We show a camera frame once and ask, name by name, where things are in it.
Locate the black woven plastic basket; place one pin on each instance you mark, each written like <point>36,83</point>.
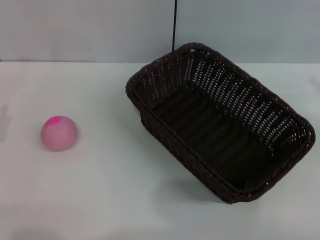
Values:
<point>200,120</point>

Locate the pink peach toy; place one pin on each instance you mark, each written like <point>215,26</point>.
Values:
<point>59,136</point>

